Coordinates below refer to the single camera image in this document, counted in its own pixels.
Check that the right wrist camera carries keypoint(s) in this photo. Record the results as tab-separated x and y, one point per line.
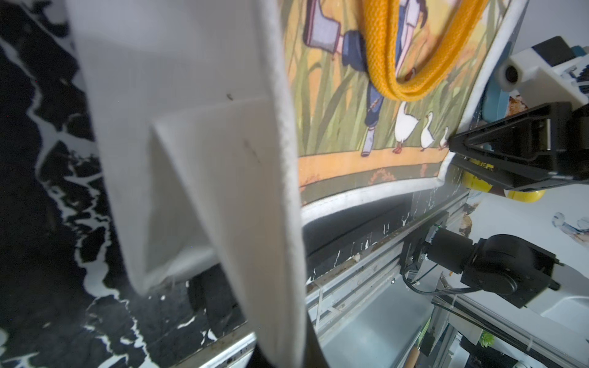
548	72

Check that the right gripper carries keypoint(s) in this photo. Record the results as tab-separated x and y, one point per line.
556	129

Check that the cream bag yellow handles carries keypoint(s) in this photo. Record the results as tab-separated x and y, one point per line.
222	130

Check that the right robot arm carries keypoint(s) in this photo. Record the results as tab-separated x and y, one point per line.
520	272

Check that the black canvas bag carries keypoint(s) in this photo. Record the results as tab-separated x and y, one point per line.
329	242

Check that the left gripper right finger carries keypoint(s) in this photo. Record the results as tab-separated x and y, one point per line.
314	357

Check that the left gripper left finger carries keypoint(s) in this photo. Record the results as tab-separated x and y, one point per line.
258	359

